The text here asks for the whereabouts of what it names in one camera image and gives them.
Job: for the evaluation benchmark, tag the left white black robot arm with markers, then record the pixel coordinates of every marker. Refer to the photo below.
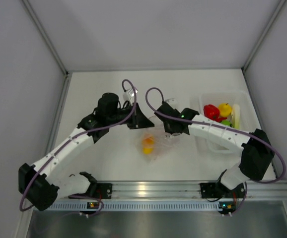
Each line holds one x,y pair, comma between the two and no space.
41,183

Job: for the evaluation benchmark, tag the pale green toy celery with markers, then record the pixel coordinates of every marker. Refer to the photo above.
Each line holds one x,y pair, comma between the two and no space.
235,116

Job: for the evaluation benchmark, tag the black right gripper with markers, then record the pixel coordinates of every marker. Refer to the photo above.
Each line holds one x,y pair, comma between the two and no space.
168,131

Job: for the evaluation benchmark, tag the clear polka dot zip bag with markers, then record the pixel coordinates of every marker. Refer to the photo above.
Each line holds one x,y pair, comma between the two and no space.
164,142

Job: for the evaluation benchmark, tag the white plastic basket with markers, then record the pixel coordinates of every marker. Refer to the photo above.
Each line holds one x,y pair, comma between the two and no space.
248,120

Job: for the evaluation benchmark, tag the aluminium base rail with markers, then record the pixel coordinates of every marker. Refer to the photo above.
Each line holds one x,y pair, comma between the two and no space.
191,190

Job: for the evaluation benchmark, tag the aluminium frame post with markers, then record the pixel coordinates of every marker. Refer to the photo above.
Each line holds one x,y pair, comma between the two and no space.
45,36

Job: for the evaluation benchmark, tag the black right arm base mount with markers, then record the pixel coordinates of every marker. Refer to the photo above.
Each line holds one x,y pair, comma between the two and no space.
211,191

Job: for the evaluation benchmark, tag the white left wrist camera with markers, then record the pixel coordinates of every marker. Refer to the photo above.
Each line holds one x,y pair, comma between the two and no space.
129,95

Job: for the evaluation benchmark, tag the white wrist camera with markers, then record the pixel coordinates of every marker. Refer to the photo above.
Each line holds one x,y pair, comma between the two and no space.
129,95
172,102

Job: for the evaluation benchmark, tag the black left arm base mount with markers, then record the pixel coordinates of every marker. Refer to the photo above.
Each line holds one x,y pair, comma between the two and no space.
96,190

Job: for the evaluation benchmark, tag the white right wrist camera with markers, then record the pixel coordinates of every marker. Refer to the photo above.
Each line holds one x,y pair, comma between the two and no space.
172,102

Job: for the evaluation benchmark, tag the yellow toy pepper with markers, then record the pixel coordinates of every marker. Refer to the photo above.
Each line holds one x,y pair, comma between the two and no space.
147,150

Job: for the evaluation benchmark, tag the slotted white cable duct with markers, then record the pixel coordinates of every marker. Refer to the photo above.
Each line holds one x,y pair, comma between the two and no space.
136,206

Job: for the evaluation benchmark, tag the yellow toy pear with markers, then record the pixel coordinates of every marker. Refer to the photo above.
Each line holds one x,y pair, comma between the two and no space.
225,110

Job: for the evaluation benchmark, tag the green toy pepper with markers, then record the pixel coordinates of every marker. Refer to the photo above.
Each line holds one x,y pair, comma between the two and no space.
226,123

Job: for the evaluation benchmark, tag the red toy chili pepper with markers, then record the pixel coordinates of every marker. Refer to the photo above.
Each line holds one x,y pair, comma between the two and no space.
220,119

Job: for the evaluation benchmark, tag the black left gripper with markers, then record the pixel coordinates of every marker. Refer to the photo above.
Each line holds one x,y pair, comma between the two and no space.
140,121

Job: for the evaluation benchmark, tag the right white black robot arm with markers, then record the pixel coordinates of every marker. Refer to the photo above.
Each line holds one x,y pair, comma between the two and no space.
253,148

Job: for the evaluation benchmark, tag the orange toy pepper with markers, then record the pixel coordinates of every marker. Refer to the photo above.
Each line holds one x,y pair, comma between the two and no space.
148,141

